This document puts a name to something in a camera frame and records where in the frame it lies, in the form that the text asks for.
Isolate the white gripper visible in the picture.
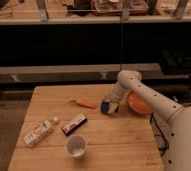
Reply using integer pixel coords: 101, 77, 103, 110
108, 82, 127, 103

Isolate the orange bowl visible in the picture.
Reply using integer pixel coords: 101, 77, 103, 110
127, 91, 154, 115

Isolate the brown chocolate bar box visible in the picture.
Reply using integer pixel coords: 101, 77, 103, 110
61, 113, 87, 136

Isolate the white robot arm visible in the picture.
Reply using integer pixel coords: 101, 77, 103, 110
108, 70, 191, 171

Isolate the black cable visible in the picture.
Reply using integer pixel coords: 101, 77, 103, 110
149, 113, 170, 158

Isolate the long metal shelf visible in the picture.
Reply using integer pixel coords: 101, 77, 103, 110
0, 63, 188, 84

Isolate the orange toy carrot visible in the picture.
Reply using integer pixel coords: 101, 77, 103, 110
69, 99, 96, 109

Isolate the white plastic cup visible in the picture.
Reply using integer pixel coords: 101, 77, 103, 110
65, 135, 87, 159

